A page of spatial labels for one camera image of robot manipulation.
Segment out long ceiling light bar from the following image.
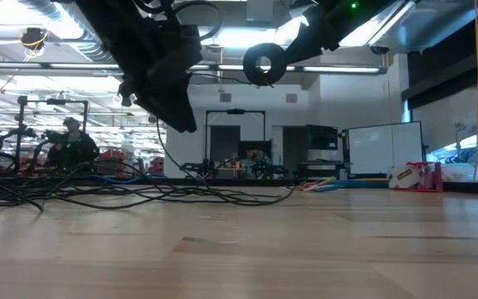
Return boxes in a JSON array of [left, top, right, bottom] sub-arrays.
[[0, 61, 388, 76]]

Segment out thin blue data cable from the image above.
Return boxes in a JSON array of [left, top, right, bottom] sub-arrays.
[[89, 173, 168, 185]]

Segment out silver ventilation duct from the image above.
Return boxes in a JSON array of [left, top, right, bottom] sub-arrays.
[[17, 0, 169, 107]]

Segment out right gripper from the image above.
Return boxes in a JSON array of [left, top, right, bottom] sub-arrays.
[[284, 0, 396, 66]]

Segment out black gantry frame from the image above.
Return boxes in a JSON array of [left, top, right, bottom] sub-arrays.
[[12, 94, 90, 174], [203, 108, 267, 179]]

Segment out red cable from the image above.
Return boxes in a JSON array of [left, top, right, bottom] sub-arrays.
[[292, 180, 321, 192]]

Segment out black equipment cart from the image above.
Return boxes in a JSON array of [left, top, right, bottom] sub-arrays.
[[296, 123, 347, 179]]

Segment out black plastic spool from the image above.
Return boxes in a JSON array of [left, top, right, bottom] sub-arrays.
[[241, 42, 289, 87]]

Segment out colourful cable bundle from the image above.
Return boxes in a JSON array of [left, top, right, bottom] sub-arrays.
[[313, 177, 389, 188]]

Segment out person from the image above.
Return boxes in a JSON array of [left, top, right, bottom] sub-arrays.
[[241, 145, 274, 179], [46, 116, 101, 170]]

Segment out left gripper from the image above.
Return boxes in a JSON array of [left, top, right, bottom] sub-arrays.
[[75, 0, 203, 134]]

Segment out long black cord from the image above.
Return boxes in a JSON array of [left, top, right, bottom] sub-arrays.
[[0, 70, 296, 213]]

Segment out red storage bins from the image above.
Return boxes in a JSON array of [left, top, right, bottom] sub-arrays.
[[100, 148, 127, 175], [149, 156, 166, 174]]

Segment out hanging yellow cord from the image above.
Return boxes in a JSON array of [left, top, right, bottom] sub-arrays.
[[472, 0, 478, 183]]

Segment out ceiling cord reel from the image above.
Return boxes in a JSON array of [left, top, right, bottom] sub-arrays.
[[18, 27, 50, 53]]

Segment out white whiteboard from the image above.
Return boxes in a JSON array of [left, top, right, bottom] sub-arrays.
[[348, 120, 425, 175]]

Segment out red tape dispenser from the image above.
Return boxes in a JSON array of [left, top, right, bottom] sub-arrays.
[[388, 161, 444, 193]]

